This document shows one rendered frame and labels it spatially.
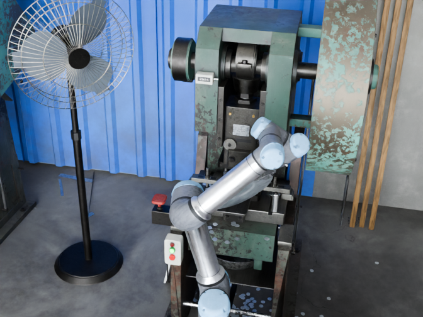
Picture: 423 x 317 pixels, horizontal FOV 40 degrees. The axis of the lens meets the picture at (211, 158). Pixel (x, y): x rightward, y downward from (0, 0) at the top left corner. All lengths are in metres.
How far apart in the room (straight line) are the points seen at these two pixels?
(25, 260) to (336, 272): 1.80
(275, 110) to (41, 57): 1.06
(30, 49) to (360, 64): 1.43
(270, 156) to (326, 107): 0.37
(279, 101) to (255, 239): 0.63
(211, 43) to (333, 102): 0.58
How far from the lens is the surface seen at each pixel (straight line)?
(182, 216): 1.93
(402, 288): 3.45
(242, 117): 2.46
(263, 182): 2.35
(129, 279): 3.32
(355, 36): 2.07
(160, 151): 4.05
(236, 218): 2.61
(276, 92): 2.35
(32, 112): 4.30
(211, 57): 2.34
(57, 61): 2.65
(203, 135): 2.93
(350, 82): 2.04
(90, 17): 2.69
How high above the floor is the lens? 2.16
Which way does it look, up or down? 29 degrees down
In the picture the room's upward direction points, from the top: 2 degrees clockwise
